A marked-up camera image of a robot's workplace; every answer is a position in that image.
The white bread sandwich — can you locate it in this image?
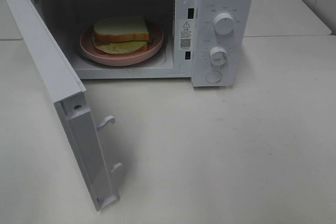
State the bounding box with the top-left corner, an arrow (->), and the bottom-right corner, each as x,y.
92,16 -> 153,55

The white microwave door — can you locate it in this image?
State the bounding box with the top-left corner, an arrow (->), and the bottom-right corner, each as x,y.
6,0 -> 122,211

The pink speckled plate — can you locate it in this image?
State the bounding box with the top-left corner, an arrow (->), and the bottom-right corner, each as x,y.
79,22 -> 164,67

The white door release button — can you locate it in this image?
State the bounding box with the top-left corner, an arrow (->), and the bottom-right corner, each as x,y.
206,71 -> 222,83

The white timer knob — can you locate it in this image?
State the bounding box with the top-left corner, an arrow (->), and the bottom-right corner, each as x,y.
209,46 -> 228,66

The white microwave oven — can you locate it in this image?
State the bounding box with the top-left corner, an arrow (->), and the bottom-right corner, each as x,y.
33,0 -> 251,87

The white power knob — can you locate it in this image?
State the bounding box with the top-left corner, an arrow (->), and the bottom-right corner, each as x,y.
213,12 -> 235,35

